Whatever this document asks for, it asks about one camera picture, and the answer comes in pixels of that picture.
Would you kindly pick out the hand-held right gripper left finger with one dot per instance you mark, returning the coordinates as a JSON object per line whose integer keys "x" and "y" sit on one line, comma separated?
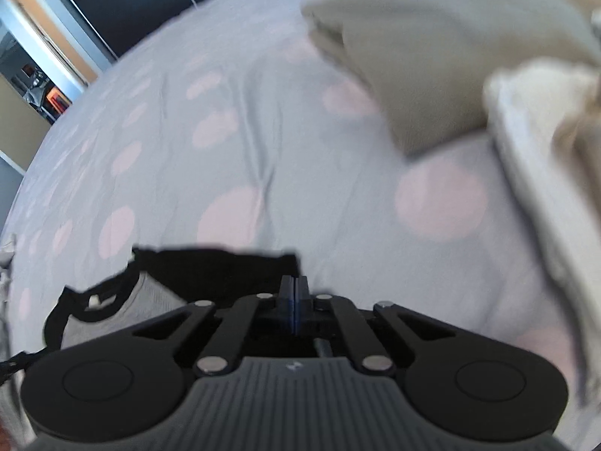
{"x": 286, "y": 300}

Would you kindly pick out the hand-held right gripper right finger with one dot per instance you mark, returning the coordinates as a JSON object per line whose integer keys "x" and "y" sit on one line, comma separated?
{"x": 302, "y": 300}

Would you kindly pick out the grey ribbed shirt black sleeves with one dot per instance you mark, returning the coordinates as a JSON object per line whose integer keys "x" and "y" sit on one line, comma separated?
{"x": 225, "y": 272}

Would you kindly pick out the polka-dot bed cover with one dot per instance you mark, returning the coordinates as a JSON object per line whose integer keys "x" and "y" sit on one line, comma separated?
{"x": 281, "y": 150}

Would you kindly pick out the folded white garment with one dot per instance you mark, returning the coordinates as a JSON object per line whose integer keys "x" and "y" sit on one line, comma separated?
{"x": 530, "y": 150}

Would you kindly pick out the folded taupe fleece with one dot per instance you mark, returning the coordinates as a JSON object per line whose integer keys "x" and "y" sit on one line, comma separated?
{"x": 446, "y": 56}

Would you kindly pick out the orange stool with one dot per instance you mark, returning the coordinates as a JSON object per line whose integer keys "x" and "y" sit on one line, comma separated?
{"x": 56, "y": 99}

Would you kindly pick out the folded beige garment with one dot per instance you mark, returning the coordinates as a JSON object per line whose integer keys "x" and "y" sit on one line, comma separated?
{"x": 580, "y": 150}

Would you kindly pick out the black wardrobe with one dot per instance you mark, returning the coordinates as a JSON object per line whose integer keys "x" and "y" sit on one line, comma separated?
{"x": 155, "y": 4}

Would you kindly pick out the wooden door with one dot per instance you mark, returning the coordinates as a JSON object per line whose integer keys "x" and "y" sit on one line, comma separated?
{"x": 56, "y": 33}

